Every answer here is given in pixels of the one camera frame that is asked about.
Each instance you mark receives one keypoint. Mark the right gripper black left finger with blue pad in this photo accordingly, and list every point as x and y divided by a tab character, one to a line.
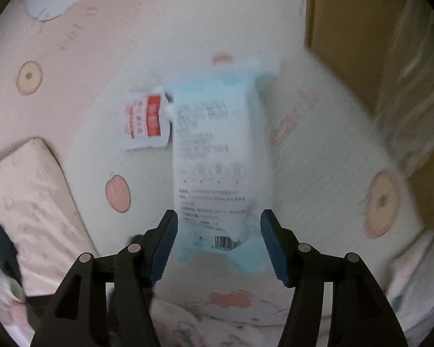
77	314

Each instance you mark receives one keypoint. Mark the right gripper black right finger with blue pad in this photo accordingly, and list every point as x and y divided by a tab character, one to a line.
361	314

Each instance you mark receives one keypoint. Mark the blue white wipes pack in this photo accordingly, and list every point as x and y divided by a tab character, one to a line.
222	166

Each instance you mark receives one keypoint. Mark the dark teal cloth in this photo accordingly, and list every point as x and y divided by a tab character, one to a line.
9	257

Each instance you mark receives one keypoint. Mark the pink patterned pillow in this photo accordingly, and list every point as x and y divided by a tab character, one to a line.
38	214

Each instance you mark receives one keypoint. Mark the red white sachet packet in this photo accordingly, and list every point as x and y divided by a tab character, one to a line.
143	119

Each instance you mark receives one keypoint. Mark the pink Hello Kitty blanket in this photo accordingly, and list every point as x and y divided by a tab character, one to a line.
65	65

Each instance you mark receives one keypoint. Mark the brown cardboard box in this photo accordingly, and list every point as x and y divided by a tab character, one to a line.
384	51

